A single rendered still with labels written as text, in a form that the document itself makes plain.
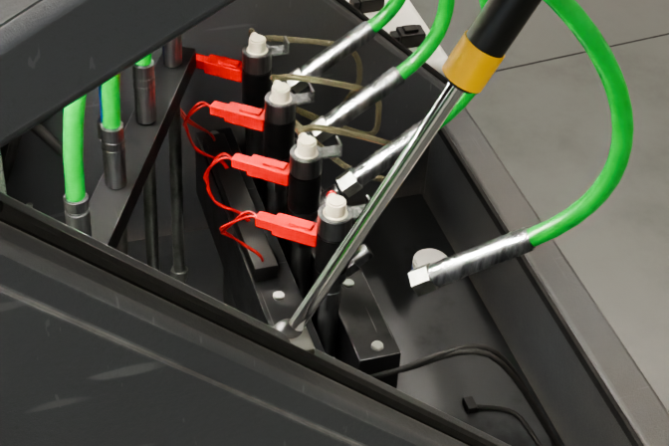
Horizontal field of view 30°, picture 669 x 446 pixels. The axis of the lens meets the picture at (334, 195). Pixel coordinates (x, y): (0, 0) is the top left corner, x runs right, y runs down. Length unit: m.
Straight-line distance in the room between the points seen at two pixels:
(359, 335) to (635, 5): 2.60
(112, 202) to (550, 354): 0.45
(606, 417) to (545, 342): 0.12
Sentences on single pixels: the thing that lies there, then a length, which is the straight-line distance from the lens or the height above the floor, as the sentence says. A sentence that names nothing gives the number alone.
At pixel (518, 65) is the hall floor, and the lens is 3.23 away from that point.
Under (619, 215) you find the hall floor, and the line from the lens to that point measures 2.81.
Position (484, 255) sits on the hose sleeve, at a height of 1.14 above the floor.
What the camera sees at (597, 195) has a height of 1.21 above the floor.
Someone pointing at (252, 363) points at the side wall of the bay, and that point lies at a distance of 0.55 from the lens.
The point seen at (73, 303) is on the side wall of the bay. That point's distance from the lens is 0.50.
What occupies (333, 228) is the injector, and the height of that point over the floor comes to 1.10.
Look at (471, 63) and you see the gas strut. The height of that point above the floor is 1.47.
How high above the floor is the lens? 1.74
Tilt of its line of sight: 40 degrees down
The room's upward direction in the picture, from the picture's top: 4 degrees clockwise
